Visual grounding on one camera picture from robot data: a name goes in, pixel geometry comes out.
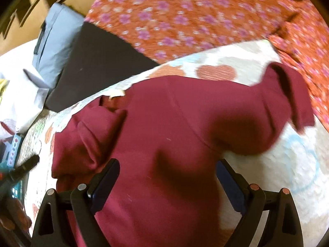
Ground white quilted heart bedspread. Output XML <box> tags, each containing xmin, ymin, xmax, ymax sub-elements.
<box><xmin>18</xmin><ymin>40</ymin><xmax>328</xmax><ymax>246</ymax></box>

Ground teal box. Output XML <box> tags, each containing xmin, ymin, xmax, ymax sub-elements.
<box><xmin>1</xmin><ymin>162</ymin><xmax>25</xmax><ymax>201</ymax></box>

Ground dark red knit shirt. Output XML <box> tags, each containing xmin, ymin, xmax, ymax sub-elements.
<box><xmin>52</xmin><ymin>63</ymin><xmax>315</xmax><ymax>246</ymax></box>

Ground wooden bed headboard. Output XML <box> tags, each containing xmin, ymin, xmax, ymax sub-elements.
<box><xmin>1</xmin><ymin>0</ymin><xmax>95</xmax><ymax>55</ymax></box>

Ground orange floral fabric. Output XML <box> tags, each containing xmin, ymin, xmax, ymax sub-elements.
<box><xmin>85</xmin><ymin>0</ymin><xmax>328</xmax><ymax>127</ymax></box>

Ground black cushion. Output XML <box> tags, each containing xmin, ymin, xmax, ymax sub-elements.
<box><xmin>45</xmin><ymin>22</ymin><xmax>159</xmax><ymax>113</ymax></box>

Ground yellow plastic bag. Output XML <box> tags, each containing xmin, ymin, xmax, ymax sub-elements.
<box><xmin>0</xmin><ymin>79</ymin><xmax>9</xmax><ymax>101</ymax></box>

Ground colourful dotted box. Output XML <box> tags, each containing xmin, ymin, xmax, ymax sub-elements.
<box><xmin>7</xmin><ymin>134</ymin><xmax>24</xmax><ymax>168</ymax></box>

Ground grey fabric bag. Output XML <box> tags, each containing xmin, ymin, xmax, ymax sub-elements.
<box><xmin>32</xmin><ymin>3</ymin><xmax>84</xmax><ymax>89</ymax></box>

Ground person's left hand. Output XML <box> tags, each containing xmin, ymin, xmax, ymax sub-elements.
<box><xmin>1</xmin><ymin>197</ymin><xmax>32</xmax><ymax>232</ymax></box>

